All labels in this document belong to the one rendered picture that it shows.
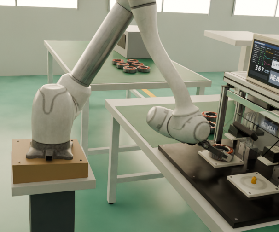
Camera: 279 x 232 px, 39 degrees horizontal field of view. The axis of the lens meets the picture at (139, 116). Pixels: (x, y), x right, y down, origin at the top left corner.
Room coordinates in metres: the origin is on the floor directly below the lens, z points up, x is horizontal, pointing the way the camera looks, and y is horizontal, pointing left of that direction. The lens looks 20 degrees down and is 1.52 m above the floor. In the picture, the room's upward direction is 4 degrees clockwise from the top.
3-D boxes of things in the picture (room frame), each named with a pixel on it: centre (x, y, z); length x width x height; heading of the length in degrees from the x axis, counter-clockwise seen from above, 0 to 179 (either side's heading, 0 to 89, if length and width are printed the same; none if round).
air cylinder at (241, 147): (1.65, -0.51, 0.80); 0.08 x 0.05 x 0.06; 22
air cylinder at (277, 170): (1.42, -0.60, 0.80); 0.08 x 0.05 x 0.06; 22
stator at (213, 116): (2.16, -0.42, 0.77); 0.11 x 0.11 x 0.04
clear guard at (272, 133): (1.30, -0.50, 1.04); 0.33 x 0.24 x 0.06; 112
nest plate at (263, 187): (1.37, -0.47, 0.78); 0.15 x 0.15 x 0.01; 22
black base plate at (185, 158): (1.49, -0.44, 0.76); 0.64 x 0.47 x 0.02; 22
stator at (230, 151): (1.59, -0.38, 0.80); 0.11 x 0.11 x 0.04
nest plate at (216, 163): (1.59, -0.38, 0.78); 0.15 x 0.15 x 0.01; 22
